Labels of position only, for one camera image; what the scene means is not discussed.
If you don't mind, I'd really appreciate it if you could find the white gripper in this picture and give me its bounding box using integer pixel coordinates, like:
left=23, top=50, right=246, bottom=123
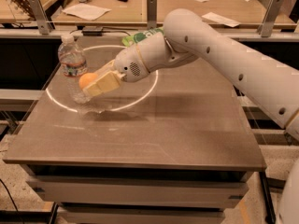
left=82, top=45, right=150, bottom=97

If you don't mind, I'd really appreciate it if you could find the orange fruit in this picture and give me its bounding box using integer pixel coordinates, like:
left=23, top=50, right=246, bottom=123
left=78, top=73, right=97, bottom=90

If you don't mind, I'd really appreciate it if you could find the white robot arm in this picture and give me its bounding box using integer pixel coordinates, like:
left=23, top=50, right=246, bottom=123
left=79, top=8, right=299, bottom=140

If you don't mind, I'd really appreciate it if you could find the clear plastic water bottle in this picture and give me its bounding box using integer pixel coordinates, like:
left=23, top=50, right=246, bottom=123
left=58, top=34, right=91, bottom=104

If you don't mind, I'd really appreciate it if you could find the green snack bag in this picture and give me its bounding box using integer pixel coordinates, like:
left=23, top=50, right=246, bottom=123
left=121, top=28, right=164, bottom=47

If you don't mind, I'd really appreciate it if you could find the black power adapter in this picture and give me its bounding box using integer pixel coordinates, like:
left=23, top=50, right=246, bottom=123
left=82, top=26, right=103, bottom=36

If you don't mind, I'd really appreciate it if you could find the white paper sheet left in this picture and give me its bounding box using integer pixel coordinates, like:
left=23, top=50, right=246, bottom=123
left=63, top=3, right=110, bottom=21

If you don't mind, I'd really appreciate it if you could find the white drawer cabinet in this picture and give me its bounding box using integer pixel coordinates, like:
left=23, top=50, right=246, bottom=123
left=21, top=163, right=255, bottom=224

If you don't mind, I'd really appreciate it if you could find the white paper strip right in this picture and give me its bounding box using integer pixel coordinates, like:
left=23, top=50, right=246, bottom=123
left=203, top=12, right=239, bottom=28

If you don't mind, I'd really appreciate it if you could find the metal bracket left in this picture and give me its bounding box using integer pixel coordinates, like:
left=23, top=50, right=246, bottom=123
left=28, top=0, right=52, bottom=35

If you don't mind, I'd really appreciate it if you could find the metal bracket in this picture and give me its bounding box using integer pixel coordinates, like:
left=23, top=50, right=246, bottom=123
left=146, top=0, right=157, bottom=29
left=257, top=0, right=284, bottom=37
left=28, top=0, right=52, bottom=35

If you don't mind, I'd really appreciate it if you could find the metal bracket middle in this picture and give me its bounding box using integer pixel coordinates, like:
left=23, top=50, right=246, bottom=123
left=146, top=0, right=157, bottom=29

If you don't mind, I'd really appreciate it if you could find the metal bracket right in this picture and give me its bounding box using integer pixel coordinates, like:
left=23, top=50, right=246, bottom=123
left=257, top=0, right=284, bottom=37

